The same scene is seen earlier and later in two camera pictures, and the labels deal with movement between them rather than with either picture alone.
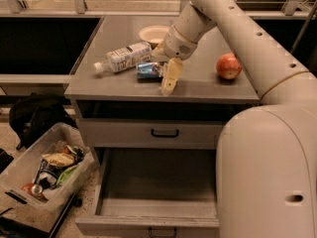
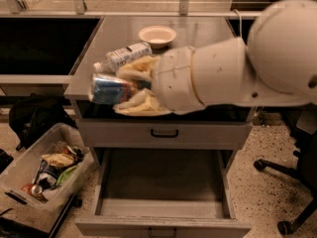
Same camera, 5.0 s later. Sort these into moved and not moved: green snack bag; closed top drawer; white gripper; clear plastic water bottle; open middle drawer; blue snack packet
Moved: blue snack packet; white gripper
Not moved: closed top drawer; green snack bag; open middle drawer; clear plastic water bottle
